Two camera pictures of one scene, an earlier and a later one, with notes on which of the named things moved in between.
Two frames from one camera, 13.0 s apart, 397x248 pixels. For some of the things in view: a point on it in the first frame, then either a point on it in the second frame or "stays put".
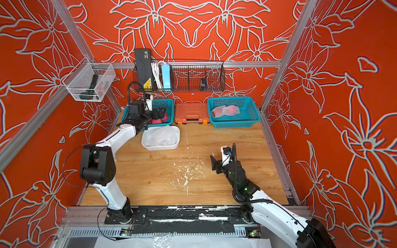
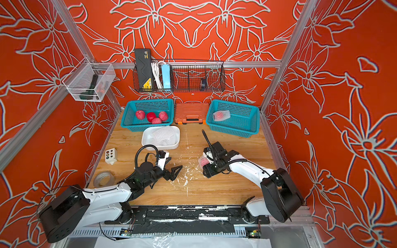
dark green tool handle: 89,93 stays put
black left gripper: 161,113 -> 172,176
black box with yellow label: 143,58 stays put
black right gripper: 215,164 -> 208,171
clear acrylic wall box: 90,81 stays put
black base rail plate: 187,219 stays put
